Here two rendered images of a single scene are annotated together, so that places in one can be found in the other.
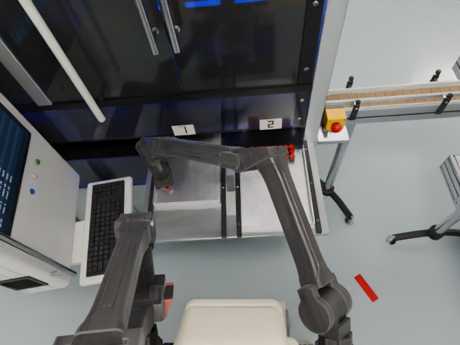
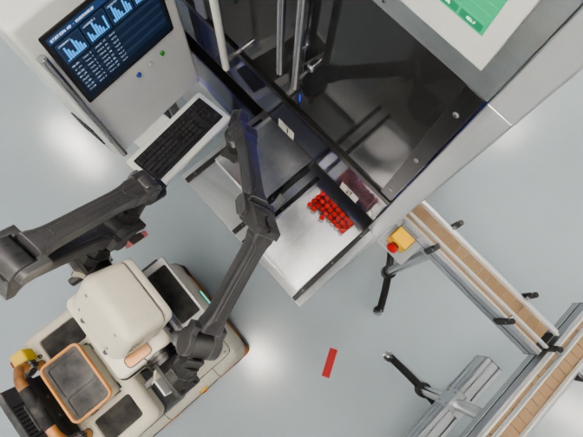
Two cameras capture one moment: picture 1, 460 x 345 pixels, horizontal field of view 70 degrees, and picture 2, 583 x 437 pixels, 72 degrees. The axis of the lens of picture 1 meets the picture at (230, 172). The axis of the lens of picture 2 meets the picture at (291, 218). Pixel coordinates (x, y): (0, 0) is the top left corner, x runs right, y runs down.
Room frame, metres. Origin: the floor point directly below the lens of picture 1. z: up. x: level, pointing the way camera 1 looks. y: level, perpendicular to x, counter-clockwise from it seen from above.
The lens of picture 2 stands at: (0.26, -0.28, 2.40)
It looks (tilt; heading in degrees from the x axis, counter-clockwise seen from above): 75 degrees down; 31
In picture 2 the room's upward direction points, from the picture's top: 10 degrees clockwise
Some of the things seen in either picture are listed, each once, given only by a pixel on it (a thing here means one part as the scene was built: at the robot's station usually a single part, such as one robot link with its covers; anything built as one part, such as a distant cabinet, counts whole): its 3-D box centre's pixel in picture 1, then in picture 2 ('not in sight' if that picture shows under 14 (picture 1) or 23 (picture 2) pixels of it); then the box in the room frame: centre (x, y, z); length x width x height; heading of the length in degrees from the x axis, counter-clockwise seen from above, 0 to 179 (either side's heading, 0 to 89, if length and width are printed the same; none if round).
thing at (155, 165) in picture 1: (155, 161); (233, 136); (0.66, 0.25, 1.09); 0.07 x 0.06 x 0.07; 27
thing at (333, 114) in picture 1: (334, 118); (401, 238); (0.79, -0.44, 1.00); 0.08 x 0.07 x 0.07; 173
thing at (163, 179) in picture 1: (160, 172); (234, 145); (0.66, 0.25, 1.03); 0.10 x 0.07 x 0.07; 7
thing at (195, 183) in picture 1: (188, 165); (268, 156); (0.75, 0.16, 0.90); 0.34 x 0.26 x 0.04; 173
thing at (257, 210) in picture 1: (274, 185); (306, 236); (0.60, -0.16, 0.90); 0.34 x 0.26 x 0.04; 172
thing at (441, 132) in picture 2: (311, 37); (402, 175); (0.79, -0.29, 1.40); 0.04 x 0.01 x 0.80; 83
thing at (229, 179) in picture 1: (230, 194); (269, 210); (0.58, 0.01, 0.91); 0.14 x 0.03 x 0.06; 174
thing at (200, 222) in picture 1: (231, 181); (284, 199); (0.66, 0.00, 0.87); 0.70 x 0.48 x 0.02; 83
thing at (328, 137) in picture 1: (330, 129); (402, 241); (0.83, -0.46, 0.87); 0.14 x 0.13 x 0.02; 173
